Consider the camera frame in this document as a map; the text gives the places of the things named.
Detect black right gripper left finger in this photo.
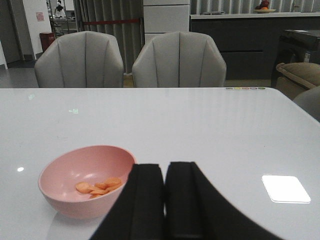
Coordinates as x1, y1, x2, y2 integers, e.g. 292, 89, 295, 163
90, 164, 164, 240

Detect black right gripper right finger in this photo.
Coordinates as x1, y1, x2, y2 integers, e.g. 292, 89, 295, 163
165, 162, 279, 240

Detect orange ham slices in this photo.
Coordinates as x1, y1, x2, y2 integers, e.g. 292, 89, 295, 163
74, 177, 123, 199

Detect pink bowl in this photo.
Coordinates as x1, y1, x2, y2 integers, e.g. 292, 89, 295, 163
38, 145, 136, 219

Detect coloured sticker strip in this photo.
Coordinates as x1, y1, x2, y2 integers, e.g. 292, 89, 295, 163
225, 86, 266, 91

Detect right grey chair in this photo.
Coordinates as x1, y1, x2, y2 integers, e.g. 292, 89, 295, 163
132, 31, 227, 88

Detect grey chair at table end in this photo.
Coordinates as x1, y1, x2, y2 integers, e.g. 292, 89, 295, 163
293, 86, 320, 122

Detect left grey chair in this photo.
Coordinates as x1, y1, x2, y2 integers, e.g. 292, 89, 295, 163
34, 31, 124, 88

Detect beige sofa cushion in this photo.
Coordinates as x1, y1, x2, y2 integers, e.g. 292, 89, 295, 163
276, 62, 320, 89

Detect dark counter with white top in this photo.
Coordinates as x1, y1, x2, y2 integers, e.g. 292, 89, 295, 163
190, 12, 320, 81

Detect dark side appliance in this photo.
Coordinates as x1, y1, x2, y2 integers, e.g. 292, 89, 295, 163
271, 29, 320, 88

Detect grey curtain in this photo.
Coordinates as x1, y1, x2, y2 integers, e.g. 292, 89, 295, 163
73, 0, 144, 74

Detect white cabinet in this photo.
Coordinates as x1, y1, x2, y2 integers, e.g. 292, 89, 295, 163
142, 0, 190, 43

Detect red bin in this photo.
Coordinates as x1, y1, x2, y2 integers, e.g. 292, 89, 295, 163
39, 32, 56, 53

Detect fruit plate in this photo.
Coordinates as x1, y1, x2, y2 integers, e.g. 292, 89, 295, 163
253, 0, 276, 14

